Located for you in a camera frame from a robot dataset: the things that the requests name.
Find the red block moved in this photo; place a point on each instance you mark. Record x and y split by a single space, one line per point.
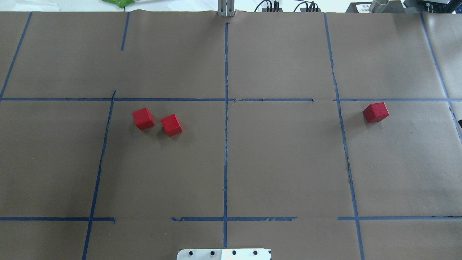
375 112

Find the red block inner of pair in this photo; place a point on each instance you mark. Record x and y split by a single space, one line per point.
171 125

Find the red block of pair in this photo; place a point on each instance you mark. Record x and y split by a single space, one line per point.
143 119
171 125

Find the red block outer of pair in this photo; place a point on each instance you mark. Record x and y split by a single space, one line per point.
143 119

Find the small steel cup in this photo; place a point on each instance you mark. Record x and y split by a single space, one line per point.
378 6

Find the aluminium frame post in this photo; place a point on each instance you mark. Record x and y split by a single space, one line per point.
226 8

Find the white camera mast base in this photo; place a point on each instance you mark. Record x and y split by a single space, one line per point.
225 254

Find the green handled reacher tool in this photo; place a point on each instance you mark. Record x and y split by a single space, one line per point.
120 3

